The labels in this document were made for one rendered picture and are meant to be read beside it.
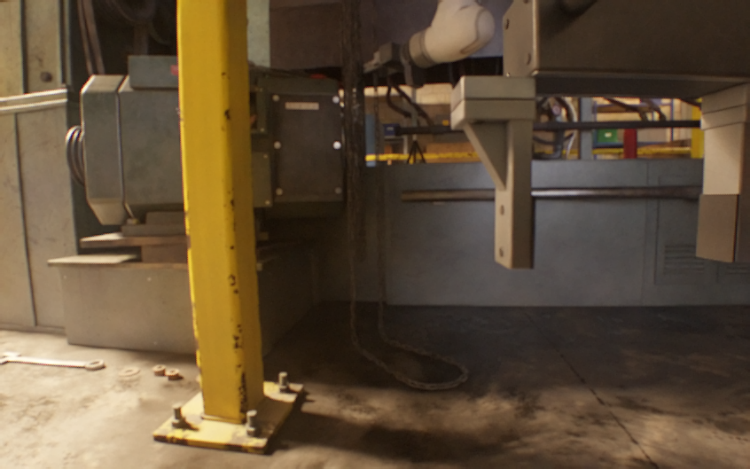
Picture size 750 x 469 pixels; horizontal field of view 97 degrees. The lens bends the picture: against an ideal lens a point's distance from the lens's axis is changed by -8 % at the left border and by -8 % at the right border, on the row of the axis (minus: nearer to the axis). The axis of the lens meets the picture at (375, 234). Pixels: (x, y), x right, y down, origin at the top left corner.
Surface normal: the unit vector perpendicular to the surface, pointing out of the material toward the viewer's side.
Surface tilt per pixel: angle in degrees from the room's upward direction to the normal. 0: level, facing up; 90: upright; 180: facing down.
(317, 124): 90
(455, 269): 90
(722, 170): 90
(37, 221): 90
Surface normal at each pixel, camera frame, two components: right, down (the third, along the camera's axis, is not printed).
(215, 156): -0.14, 0.10
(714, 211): -1.00, 0.02
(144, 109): 0.21, 0.09
